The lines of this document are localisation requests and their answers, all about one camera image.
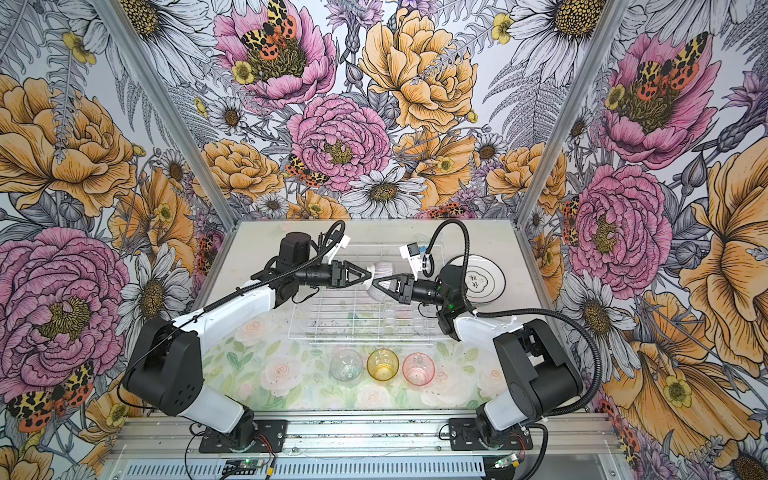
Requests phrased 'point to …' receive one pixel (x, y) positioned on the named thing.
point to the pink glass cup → (418, 368)
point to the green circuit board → (240, 467)
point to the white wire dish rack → (350, 315)
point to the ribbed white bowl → (381, 269)
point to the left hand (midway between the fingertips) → (367, 284)
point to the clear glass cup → (345, 366)
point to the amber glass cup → (383, 364)
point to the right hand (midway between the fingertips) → (374, 292)
